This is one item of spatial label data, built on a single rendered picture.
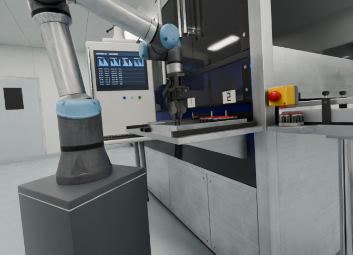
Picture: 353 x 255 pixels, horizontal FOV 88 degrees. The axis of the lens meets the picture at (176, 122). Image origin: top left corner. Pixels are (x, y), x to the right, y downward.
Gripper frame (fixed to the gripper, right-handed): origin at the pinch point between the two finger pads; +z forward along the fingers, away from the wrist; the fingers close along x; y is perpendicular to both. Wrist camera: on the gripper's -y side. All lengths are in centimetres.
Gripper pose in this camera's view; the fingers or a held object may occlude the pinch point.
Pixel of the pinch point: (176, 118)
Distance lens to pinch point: 87.3
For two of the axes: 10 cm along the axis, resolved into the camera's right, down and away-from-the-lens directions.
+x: 8.7, -0.9, 4.8
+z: 0.8, 10.0, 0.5
